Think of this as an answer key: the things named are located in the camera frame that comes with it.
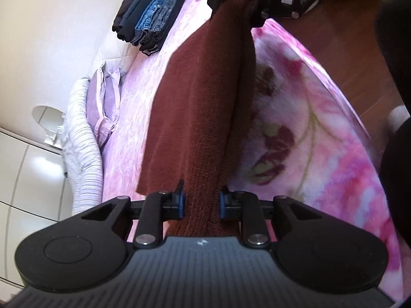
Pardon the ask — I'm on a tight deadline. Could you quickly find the cream padded headboard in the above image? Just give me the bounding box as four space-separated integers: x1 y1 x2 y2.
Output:
87 30 139 79

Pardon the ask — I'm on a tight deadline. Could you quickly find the white striped rolled duvet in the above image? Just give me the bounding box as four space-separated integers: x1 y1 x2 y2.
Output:
62 76 103 215

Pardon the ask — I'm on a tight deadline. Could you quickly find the pink floral bed blanket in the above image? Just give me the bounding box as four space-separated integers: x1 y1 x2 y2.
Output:
102 0 405 299

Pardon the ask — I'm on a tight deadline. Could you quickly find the maroon knitted button vest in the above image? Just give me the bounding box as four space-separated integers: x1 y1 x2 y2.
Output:
137 0 256 236

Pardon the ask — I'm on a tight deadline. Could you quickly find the white wardrobe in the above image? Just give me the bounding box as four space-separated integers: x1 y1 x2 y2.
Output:
1 133 72 301

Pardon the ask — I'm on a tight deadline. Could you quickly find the round white side table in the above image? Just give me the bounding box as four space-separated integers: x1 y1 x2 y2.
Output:
32 105 66 149

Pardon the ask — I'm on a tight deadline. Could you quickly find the stack of folded dark clothes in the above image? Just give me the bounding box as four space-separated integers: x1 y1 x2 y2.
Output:
112 0 185 56

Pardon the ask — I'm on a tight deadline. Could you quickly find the purple pillow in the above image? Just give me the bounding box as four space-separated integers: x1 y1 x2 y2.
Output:
86 62 122 149

